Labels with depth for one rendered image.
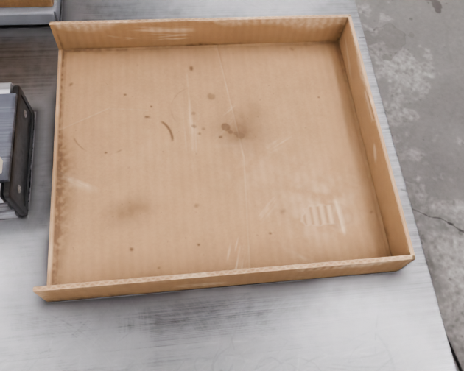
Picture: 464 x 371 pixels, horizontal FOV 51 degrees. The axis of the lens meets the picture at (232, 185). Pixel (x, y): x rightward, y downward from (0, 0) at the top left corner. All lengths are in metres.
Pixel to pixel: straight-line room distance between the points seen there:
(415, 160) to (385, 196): 1.10
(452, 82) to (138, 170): 1.43
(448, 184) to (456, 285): 0.30
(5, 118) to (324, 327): 0.32
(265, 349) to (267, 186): 0.14
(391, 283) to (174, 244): 0.19
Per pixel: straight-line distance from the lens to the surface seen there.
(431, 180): 1.54
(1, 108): 0.46
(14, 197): 0.43
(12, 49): 0.56
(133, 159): 0.46
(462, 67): 1.83
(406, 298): 0.46
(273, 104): 0.49
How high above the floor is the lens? 1.24
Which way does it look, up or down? 65 degrees down
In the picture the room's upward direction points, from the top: 11 degrees clockwise
